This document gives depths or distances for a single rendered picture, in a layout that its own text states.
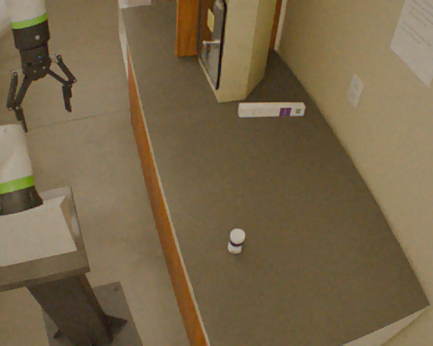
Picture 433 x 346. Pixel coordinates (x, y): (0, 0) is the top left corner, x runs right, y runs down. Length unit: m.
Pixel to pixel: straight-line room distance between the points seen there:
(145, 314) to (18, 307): 0.72
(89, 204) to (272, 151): 1.36
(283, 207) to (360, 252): 0.30
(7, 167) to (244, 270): 0.73
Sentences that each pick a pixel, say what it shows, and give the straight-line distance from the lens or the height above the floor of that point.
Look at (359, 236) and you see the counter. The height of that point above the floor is 0.94.
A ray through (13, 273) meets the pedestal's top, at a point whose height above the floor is 0.94.
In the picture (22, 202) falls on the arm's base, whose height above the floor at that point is 1.13.
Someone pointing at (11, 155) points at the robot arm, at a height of 1.23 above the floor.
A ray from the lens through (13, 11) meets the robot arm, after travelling 0.95.
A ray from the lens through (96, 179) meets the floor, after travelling 2.64.
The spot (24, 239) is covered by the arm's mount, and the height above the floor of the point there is 1.06.
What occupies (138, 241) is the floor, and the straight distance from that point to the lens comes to 2.34.
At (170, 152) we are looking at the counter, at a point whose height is 0.94.
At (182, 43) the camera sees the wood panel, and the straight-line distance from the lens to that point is 1.89.
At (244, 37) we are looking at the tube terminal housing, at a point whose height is 1.25.
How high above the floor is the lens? 1.98
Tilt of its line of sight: 49 degrees down
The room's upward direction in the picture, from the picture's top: 6 degrees clockwise
